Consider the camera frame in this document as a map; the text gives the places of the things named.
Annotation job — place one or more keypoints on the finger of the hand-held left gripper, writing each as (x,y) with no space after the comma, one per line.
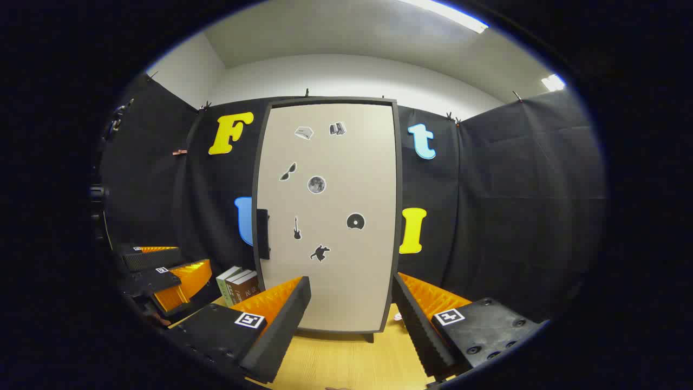
(151,280)
(154,260)

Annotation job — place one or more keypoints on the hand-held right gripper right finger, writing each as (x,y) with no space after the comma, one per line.
(417,330)

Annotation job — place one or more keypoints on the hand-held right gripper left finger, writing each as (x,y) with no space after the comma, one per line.
(287,330)

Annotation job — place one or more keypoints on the brown book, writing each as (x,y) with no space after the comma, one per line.
(249,290)
(234,295)

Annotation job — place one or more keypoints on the black backdrop cloth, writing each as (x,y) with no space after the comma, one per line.
(487,216)

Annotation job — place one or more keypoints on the small ceiling light panel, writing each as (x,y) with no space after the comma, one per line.
(553,82)

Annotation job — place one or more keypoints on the long ceiling light panel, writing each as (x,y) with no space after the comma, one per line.
(444,13)

